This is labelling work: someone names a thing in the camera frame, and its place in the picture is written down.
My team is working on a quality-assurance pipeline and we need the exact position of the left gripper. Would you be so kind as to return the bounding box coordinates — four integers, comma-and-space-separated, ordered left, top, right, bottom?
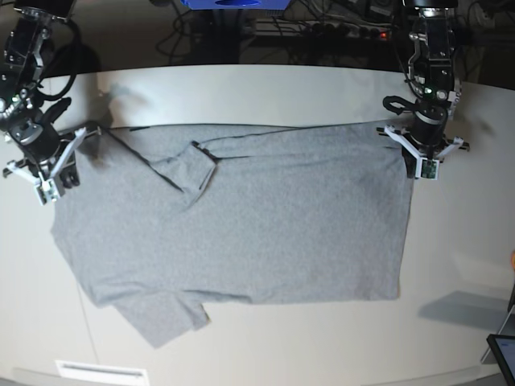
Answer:
402, 108, 448, 179

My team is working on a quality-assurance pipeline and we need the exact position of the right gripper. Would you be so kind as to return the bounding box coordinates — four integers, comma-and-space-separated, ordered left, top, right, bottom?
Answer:
7, 120, 80, 189

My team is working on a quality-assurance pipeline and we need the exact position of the grey T-shirt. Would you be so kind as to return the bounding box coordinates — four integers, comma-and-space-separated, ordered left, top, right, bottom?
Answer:
51, 122, 413, 347

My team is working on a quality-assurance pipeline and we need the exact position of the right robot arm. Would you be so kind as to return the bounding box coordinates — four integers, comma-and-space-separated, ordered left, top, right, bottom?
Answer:
1, 1, 81, 188

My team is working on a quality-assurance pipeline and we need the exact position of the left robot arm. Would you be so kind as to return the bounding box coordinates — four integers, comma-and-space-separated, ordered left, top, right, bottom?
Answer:
377, 1, 470, 180

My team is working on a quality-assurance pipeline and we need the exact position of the black power strip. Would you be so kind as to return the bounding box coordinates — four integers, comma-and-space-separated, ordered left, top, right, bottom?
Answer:
306, 22, 391, 42

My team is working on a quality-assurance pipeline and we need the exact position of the white table label strip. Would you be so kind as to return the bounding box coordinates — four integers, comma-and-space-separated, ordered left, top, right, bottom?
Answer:
56, 359, 149, 385

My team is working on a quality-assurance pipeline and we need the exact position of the black tablet device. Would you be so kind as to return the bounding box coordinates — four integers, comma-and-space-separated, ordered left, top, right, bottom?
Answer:
487, 334, 514, 386

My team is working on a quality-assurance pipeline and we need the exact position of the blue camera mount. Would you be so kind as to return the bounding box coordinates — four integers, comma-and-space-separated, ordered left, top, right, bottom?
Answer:
181, 0, 290, 10

